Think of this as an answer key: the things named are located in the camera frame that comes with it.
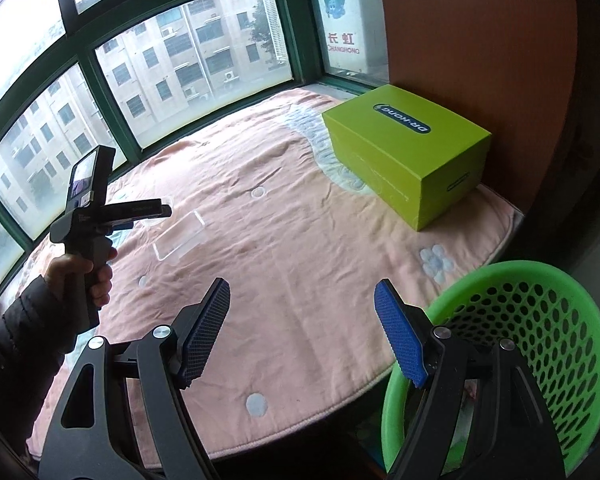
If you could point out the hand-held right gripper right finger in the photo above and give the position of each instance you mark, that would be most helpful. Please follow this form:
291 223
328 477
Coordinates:
400 335

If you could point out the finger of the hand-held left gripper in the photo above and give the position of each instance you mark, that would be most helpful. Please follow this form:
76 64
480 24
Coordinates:
142 214
135 206

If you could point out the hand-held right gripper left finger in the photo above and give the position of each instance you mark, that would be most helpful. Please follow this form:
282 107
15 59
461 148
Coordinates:
207 330

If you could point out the clear rectangular plastic container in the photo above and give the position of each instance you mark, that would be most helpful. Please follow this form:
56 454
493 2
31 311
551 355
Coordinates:
180 237

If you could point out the green perforated plastic basket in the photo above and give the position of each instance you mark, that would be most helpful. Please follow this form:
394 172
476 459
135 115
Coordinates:
530 290

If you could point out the person's left forearm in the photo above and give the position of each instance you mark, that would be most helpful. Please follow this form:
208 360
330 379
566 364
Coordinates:
15 350

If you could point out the person's left hand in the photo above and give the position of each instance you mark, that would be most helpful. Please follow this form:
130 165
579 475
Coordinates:
60 272

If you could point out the pink printed blanket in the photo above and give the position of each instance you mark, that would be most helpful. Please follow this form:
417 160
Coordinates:
290 210

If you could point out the beige apartment building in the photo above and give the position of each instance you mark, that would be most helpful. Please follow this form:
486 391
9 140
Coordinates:
180 60

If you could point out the green cardboard box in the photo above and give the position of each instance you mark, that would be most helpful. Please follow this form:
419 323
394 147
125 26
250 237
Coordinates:
405 135

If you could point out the white louvered vent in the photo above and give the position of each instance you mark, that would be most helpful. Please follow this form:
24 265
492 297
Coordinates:
275 25

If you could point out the white outdoor air conditioner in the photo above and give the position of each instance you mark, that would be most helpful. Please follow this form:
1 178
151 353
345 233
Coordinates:
350 10

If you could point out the brown wardrobe panel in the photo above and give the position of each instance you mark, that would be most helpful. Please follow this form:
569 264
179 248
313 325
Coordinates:
480 35

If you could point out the dark green window frame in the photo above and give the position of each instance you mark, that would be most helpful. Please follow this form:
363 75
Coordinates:
292 35

